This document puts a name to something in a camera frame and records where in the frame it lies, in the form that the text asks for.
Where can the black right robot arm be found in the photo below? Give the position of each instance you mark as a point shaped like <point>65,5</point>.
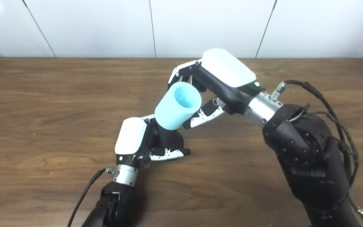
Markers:
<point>307,164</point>

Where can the black nozzle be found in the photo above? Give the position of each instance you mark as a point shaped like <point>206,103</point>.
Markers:
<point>169,138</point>

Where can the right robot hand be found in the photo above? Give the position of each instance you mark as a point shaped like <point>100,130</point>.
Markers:
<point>228,69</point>

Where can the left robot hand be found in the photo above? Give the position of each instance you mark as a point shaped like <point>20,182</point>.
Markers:
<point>131,135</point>

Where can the light blue plastic cup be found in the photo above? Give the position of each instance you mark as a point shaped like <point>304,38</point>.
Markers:
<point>169,113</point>

